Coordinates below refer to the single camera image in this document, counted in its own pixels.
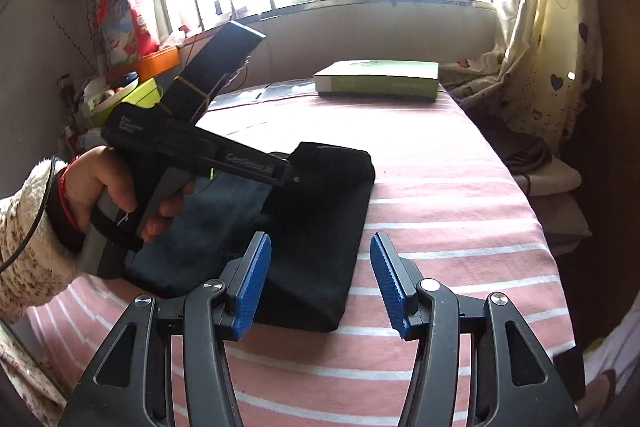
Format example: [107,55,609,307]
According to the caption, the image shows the colourful cartoon gift bag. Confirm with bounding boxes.
[96,0,160,72]

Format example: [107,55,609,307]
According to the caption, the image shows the heart pattern curtain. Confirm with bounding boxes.
[439,0,602,152]

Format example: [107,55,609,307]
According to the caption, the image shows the white fruit bowl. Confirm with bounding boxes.
[80,72,139,112]

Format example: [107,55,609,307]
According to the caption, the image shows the dry twig branches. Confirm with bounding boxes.
[51,0,104,73]

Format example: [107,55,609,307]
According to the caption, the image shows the black pants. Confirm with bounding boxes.
[122,142,375,332]

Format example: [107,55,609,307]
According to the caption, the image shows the left forearm cream sleeve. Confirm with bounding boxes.
[1,160,85,323]

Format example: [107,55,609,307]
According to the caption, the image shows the green and white box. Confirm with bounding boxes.
[312,60,439,100]

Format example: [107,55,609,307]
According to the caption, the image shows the crumpled white bedding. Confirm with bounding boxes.
[486,128,591,257]

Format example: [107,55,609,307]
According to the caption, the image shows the yellow-green shoe box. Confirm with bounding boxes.
[89,78,163,127]

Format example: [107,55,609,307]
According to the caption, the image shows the person's left hand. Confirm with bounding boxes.
[63,144,198,244]

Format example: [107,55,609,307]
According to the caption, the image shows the grey patterned pillow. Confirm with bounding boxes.
[207,80,317,112]

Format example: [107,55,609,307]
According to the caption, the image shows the orange box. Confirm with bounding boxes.
[107,46,180,84]

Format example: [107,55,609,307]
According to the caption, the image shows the pink striped bed sheet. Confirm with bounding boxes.
[27,89,576,427]

